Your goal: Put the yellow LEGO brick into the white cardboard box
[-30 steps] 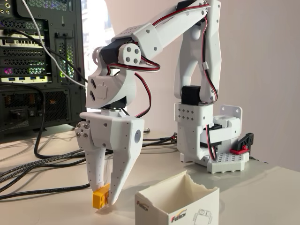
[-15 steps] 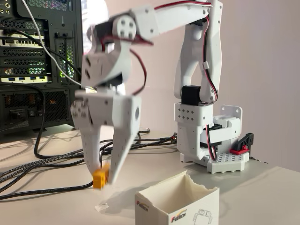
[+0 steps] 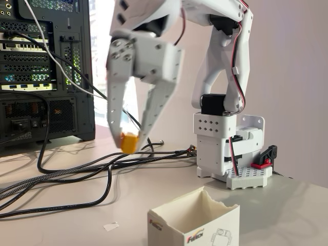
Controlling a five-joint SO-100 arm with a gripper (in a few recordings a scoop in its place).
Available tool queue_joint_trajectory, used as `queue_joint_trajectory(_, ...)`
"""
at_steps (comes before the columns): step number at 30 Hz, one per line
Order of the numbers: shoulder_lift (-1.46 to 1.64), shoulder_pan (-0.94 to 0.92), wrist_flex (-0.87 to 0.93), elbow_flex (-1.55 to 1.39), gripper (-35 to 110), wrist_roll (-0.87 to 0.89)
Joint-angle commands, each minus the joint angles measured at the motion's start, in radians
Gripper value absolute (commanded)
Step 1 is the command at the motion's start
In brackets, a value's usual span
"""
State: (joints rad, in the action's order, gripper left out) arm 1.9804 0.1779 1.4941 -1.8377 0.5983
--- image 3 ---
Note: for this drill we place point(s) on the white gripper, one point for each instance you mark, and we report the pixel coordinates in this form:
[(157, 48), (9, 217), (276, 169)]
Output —
[(151, 57)]

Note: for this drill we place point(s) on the yellow toy brick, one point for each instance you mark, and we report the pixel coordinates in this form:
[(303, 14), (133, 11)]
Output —
[(129, 142)]

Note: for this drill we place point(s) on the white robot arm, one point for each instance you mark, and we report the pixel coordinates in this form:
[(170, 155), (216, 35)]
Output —
[(217, 64)]

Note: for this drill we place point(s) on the white cardboard box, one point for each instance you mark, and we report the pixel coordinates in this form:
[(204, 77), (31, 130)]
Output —
[(212, 230)]

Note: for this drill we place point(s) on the black computer tower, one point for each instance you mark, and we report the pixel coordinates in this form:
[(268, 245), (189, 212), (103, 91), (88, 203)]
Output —
[(25, 64)]

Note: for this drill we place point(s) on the small white paper scrap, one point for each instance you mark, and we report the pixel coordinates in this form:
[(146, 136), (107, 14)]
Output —
[(110, 226)]

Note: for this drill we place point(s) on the black and red clamp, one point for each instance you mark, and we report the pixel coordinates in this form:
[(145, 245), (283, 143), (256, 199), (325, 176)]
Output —
[(267, 156)]

